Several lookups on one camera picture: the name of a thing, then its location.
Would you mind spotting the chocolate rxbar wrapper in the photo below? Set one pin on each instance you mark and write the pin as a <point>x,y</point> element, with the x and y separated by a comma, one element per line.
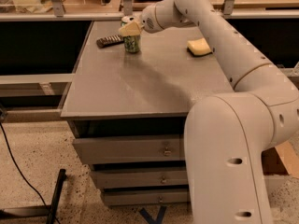
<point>108,41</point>

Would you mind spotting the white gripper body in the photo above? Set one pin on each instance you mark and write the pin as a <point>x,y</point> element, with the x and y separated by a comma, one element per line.
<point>149,21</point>

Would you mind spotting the grey drawer cabinet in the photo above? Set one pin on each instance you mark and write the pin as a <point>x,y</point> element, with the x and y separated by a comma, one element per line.
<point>115,93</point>

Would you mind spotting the middle grey drawer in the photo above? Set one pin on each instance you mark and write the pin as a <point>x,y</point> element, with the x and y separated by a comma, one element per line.
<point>135,178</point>

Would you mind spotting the yellow sponge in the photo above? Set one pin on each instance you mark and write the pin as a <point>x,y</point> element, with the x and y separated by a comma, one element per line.
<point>198,47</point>

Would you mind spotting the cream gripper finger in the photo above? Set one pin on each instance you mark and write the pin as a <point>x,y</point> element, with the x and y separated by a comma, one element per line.
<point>131,28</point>

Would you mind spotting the green soda can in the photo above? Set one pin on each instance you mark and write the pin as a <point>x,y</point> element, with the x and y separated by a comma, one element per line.
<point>131,43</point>

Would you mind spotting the grey drawer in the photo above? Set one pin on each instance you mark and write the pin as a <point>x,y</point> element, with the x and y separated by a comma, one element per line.
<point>147,196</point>
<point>135,178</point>
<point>125,149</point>

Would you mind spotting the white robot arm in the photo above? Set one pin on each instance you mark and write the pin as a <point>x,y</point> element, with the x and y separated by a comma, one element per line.
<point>226,134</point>

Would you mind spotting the cardboard box with snacks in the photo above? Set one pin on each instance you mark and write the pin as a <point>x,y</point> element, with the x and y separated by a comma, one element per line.
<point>281,160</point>

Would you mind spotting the top grey drawer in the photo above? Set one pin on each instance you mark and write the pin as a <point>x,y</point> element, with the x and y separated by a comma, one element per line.
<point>125,149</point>

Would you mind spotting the bottom grey drawer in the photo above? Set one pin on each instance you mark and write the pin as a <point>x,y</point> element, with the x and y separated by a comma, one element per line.
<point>147,196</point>

